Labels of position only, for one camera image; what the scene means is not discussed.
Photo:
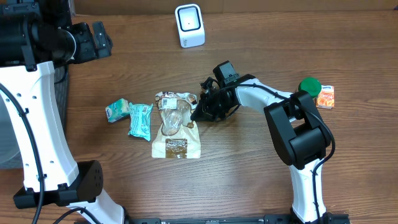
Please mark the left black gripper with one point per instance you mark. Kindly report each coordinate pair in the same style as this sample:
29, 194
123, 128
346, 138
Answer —
92, 50

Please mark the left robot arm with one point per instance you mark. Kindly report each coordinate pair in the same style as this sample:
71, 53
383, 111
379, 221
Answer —
37, 37

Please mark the orange small box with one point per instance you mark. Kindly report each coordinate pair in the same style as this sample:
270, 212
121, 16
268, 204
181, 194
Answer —
326, 97

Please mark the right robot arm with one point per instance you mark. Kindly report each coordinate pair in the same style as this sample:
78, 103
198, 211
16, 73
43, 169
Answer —
299, 135

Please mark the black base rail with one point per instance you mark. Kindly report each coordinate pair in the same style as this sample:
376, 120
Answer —
266, 219

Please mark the white barcode scanner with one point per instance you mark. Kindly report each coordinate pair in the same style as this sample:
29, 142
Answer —
190, 25

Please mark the beige plastic pouch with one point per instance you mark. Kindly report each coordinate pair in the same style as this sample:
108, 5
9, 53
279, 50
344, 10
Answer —
178, 136

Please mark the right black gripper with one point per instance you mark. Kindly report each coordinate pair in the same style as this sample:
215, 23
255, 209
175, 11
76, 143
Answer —
208, 110

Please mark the teal snack packet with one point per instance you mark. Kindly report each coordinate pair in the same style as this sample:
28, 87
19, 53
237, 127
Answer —
140, 120

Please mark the green lid jar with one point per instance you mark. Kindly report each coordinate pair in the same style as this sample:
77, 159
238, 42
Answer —
311, 85

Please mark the teal white small box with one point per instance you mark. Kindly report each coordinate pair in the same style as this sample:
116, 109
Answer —
117, 110

